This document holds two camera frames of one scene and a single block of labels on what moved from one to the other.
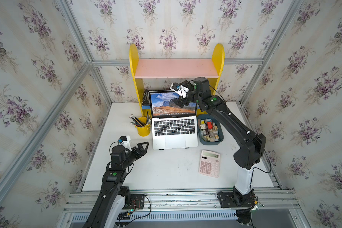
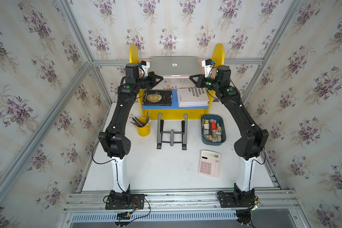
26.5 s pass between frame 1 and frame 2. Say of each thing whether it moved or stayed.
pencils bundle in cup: stayed
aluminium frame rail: stayed
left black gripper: moved
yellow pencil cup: stayed
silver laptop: moved
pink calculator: stayed
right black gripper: moved
